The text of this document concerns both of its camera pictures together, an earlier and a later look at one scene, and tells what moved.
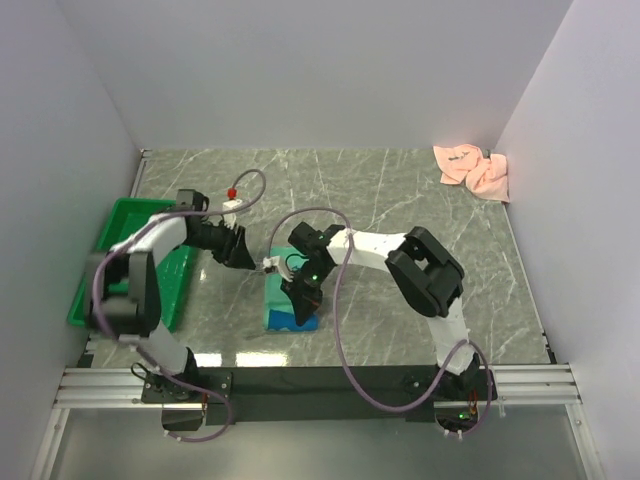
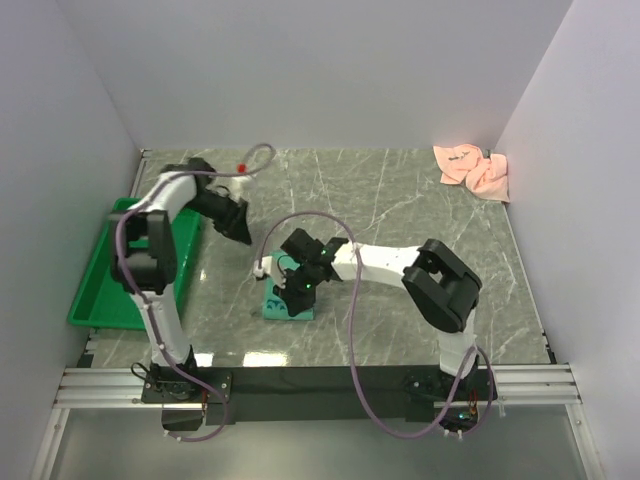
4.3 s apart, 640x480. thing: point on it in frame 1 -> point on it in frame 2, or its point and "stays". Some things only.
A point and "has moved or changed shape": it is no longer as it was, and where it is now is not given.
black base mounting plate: x=318 y=394 stays
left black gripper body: x=219 y=239 -> x=221 y=210
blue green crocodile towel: x=279 y=307 has moved or changed shape
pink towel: x=484 y=175 stays
